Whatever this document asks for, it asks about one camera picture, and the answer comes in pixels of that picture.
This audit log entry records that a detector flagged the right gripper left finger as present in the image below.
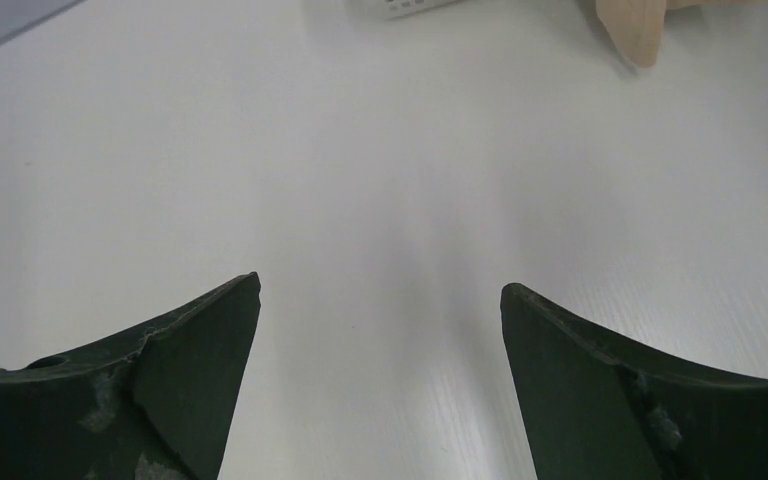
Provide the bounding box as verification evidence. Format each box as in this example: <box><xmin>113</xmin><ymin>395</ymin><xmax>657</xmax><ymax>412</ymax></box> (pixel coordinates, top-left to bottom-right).
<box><xmin>0</xmin><ymin>273</ymin><xmax>261</xmax><ymax>479</ymax></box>

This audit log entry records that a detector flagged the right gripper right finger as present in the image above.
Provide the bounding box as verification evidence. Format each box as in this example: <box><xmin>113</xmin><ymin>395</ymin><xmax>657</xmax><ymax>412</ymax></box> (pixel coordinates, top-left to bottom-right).
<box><xmin>500</xmin><ymin>283</ymin><xmax>768</xmax><ymax>479</ymax></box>

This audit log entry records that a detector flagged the beige t-shirt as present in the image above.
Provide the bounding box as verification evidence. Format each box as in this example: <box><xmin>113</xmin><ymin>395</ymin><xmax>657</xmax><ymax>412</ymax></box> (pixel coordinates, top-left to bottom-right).
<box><xmin>594</xmin><ymin>0</ymin><xmax>754</xmax><ymax>68</ymax></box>

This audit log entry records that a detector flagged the white laundry basket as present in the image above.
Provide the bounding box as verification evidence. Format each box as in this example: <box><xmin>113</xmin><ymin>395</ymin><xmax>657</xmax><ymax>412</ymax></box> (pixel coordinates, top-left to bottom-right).
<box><xmin>345</xmin><ymin>0</ymin><xmax>458</xmax><ymax>20</ymax></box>

